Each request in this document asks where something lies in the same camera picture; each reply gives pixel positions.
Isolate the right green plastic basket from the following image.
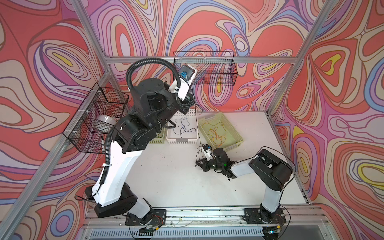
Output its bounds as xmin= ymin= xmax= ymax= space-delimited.
xmin=198 ymin=113 xmax=244 ymax=151

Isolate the green plastic basket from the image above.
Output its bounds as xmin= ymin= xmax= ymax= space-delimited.
xmin=198 ymin=113 xmax=244 ymax=151
xmin=149 ymin=128 xmax=167 ymax=144

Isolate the black wire basket left wall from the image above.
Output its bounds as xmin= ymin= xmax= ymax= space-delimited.
xmin=63 ymin=83 xmax=129 ymax=154

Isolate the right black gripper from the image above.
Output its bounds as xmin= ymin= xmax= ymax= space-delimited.
xmin=195 ymin=157 xmax=224 ymax=173

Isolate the white plastic basket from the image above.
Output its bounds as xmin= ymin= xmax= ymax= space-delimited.
xmin=166 ymin=109 xmax=199 ymax=145

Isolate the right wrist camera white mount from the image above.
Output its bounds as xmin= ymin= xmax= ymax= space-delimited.
xmin=202 ymin=144 xmax=214 ymax=161

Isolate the black wire basket back wall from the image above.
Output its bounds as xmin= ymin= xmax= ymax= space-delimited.
xmin=173 ymin=50 xmax=238 ymax=86

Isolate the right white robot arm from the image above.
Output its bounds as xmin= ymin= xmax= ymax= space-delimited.
xmin=195 ymin=145 xmax=294 ymax=224

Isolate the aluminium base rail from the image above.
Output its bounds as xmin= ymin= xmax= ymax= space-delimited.
xmin=83 ymin=205 xmax=330 ymax=228

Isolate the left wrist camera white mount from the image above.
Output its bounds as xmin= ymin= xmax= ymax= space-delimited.
xmin=169 ymin=65 xmax=198 ymax=101

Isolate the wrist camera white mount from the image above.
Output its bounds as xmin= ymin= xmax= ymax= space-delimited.
xmin=202 ymin=144 xmax=214 ymax=161
xmin=169 ymin=65 xmax=198 ymax=101

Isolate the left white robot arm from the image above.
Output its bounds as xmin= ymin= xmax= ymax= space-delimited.
xmin=86 ymin=78 xmax=194 ymax=219

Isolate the left green plastic basket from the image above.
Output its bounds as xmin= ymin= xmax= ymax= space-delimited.
xmin=149 ymin=128 xmax=167 ymax=144

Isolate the black wire basket wall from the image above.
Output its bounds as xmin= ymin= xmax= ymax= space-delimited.
xmin=173 ymin=50 xmax=238 ymax=86
xmin=63 ymin=83 xmax=129 ymax=154

